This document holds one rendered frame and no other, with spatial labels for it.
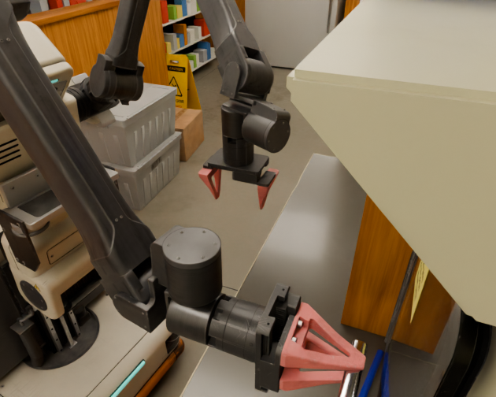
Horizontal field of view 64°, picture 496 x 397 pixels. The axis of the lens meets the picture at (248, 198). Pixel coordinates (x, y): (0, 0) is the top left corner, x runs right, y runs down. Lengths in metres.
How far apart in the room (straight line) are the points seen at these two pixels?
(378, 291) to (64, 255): 0.83
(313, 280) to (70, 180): 0.56
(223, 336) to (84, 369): 1.21
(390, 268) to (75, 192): 0.48
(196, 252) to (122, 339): 1.27
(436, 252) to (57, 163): 0.37
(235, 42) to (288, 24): 4.64
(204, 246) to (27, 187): 0.68
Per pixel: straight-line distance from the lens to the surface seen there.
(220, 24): 0.74
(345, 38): 0.20
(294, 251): 0.92
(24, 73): 0.47
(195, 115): 3.31
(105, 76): 1.00
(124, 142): 2.45
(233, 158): 0.72
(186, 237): 0.40
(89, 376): 1.59
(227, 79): 0.68
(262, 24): 5.43
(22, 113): 0.46
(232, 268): 2.22
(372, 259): 0.67
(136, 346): 1.61
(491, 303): 0.20
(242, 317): 0.42
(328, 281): 0.86
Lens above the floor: 1.55
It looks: 35 degrees down
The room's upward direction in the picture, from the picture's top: straight up
